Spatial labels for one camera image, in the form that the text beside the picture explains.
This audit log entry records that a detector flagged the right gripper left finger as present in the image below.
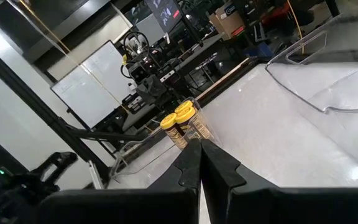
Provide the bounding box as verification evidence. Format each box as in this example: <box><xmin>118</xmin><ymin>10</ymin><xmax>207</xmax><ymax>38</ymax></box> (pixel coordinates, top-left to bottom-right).
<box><xmin>39</xmin><ymin>139</ymin><xmax>203</xmax><ymax>224</ymax></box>

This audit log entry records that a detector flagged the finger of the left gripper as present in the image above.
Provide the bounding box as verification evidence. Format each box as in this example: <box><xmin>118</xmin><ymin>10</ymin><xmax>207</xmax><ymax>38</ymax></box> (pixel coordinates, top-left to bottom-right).
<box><xmin>144</xmin><ymin>75</ymin><xmax>167</xmax><ymax>101</ymax></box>
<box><xmin>137</xmin><ymin>79</ymin><xmax>161</xmax><ymax>105</ymax></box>

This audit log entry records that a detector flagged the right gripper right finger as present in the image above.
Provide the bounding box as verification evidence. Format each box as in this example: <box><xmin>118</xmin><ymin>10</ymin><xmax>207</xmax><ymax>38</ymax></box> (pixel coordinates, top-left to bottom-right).
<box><xmin>201</xmin><ymin>139</ymin><xmax>358</xmax><ymax>224</ymax></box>

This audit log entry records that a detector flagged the black spice can yellow lid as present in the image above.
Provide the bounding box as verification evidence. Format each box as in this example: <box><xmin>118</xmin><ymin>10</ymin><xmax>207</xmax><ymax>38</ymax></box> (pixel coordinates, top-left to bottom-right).
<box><xmin>174</xmin><ymin>100</ymin><xmax>198</xmax><ymax>116</ymax></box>
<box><xmin>160</xmin><ymin>112</ymin><xmax>188</xmax><ymax>151</ymax></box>
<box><xmin>175</xmin><ymin>106</ymin><xmax>217</xmax><ymax>147</ymax></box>

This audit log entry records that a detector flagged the clear plastic bin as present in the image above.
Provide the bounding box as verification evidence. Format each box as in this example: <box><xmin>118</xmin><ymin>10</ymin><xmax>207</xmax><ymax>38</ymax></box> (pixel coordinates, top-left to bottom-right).
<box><xmin>109</xmin><ymin>96</ymin><xmax>223</xmax><ymax>187</ymax></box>
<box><xmin>265</xmin><ymin>6</ymin><xmax>358</xmax><ymax>178</ymax></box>

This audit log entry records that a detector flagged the white whiteboard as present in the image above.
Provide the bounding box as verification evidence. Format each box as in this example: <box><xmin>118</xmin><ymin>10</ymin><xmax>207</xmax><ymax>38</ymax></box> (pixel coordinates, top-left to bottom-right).
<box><xmin>50</xmin><ymin>39</ymin><xmax>136</xmax><ymax>129</ymax></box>

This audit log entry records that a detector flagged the dark grey desk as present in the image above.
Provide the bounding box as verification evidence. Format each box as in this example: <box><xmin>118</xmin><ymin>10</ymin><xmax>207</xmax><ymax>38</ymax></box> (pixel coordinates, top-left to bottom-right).
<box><xmin>178</xmin><ymin>32</ymin><xmax>226</xmax><ymax>72</ymax></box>

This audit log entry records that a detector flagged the monitor with pink stripe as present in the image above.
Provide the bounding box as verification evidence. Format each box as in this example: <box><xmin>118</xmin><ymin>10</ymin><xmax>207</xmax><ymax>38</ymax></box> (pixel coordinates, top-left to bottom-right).
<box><xmin>144</xmin><ymin>0</ymin><xmax>183</xmax><ymax>34</ymax></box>

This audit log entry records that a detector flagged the brown cardboard box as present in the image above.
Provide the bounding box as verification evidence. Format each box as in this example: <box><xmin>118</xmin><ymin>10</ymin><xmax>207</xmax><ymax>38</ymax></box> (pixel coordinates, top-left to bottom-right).
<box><xmin>208</xmin><ymin>1</ymin><xmax>247</xmax><ymax>40</ymax></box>

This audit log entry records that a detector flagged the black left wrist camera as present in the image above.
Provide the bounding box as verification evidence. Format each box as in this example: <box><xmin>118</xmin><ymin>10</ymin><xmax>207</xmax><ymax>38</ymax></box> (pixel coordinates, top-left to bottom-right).
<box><xmin>129</xmin><ymin>62</ymin><xmax>149</xmax><ymax>83</ymax></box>

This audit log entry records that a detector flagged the yellow floor cable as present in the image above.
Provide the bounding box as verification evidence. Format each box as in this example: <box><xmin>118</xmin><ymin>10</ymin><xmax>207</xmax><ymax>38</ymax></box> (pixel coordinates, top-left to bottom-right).
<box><xmin>286</xmin><ymin>0</ymin><xmax>306</xmax><ymax>55</ymax></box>

